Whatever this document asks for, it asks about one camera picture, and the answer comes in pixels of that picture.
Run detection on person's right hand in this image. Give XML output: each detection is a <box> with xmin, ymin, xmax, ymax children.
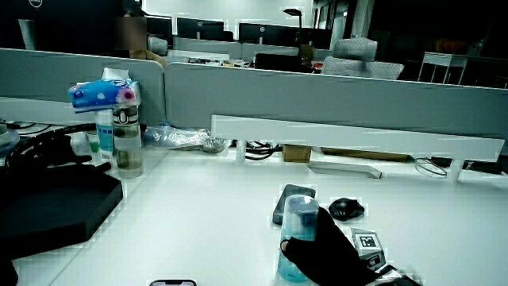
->
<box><xmin>279</xmin><ymin>206</ymin><xmax>387</xmax><ymax>286</ymax></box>

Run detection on small cardboard box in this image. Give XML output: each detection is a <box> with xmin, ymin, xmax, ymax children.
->
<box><xmin>282</xmin><ymin>144</ymin><xmax>313</xmax><ymax>164</ymax></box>

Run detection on long grey desk partition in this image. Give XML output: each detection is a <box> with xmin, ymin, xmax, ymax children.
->
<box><xmin>164</xmin><ymin>62</ymin><xmax>508</xmax><ymax>141</ymax></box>

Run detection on black-framed phone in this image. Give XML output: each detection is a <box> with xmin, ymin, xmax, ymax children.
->
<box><xmin>148</xmin><ymin>279</ymin><xmax>198</xmax><ymax>286</ymax></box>

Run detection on flat brown board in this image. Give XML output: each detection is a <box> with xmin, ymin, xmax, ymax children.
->
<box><xmin>320</xmin><ymin>147</ymin><xmax>410</xmax><ymax>163</ymax></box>

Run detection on white bottle with blue label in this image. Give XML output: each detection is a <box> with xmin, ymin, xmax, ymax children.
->
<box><xmin>94</xmin><ymin>109</ymin><xmax>116</xmax><ymax>160</ymax></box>

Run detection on blue floral tissue pack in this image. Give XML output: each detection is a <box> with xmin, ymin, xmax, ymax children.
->
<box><xmin>67</xmin><ymin>78</ymin><xmax>142</xmax><ymax>114</ymax></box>

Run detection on black tray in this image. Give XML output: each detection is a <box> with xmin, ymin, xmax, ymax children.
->
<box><xmin>0</xmin><ymin>163</ymin><xmax>125</xmax><ymax>260</ymax></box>

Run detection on white monitor riser shelf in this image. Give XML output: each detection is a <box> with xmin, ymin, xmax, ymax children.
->
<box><xmin>210</xmin><ymin>114</ymin><xmax>506</xmax><ymax>182</ymax></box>

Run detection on blue translucent cleaning spray bottle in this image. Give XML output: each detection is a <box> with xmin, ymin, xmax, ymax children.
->
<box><xmin>277</xmin><ymin>194</ymin><xmax>320</xmax><ymax>284</ymax></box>

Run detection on dark grey smartphone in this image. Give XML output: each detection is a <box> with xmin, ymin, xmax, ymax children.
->
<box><xmin>271</xmin><ymin>184</ymin><xmax>318</xmax><ymax>226</ymax></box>

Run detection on grey office chair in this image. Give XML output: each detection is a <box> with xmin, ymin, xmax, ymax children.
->
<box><xmin>320</xmin><ymin>37</ymin><xmax>406</xmax><ymax>81</ymax></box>

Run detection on black cable bundle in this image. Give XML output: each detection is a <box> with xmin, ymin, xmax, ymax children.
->
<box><xmin>2</xmin><ymin>122</ymin><xmax>98</xmax><ymax>169</ymax></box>

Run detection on large black monitor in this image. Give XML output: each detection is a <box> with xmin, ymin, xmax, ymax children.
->
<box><xmin>0</xmin><ymin>0</ymin><xmax>125</xmax><ymax>56</ymax></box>

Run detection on white frame table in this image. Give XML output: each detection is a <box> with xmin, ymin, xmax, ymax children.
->
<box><xmin>418</xmin><ymin>52</ymin><xmax>470</xmax><ymax>86</ymax></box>

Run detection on clear water bottle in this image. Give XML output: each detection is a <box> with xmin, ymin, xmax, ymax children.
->
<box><xmin>111</xmin><ymin>103</ymin><xmax>144</xmax><ymax>180</ymax></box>

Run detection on short grey desk partition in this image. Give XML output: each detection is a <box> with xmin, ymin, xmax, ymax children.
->
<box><xmin>0</xmin><ymin>48</ymin><xmax>166</xmax><ymax>127</ymax></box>

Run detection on clear plastic bag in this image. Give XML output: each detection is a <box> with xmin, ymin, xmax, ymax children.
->
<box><xmin>141</xmin><ymin>125</ymin><xmax>232</xmax><ymax>155</ymax></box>

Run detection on coiled thin cable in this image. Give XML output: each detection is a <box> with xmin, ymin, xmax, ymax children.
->
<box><xmin>414</xmin><ymin>157</ymin><xmax>449</xmax><ymax>178</ymax></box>

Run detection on wide black monitor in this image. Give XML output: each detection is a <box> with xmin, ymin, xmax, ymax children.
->
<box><xmin>237</xmin><ymin>22</ymin><xmax>303</xmax><ymax>46</ymax></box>

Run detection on black desk lamp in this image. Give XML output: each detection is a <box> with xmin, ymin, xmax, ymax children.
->
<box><xmin>283</xmin><ymin>7</ymin><xmax>304</xmax><ymax>29</ymax></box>

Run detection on black computer mouse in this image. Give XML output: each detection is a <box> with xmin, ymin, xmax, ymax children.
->
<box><xmin>328</xmin><ymin>197</ymin><xmax>366</xmax><ymax>222</ymax></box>

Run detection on black cables under shelf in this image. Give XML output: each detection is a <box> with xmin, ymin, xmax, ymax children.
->
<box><xmin>244</xmin><ymin>140</ymin><xmax>283</xmax><ymax>161</ymax></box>

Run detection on small black monitor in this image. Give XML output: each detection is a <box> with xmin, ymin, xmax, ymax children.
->
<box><xmin>176</xmin><ymin>17</ymin><xmax>225</xmax><ymax>41</ymax></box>

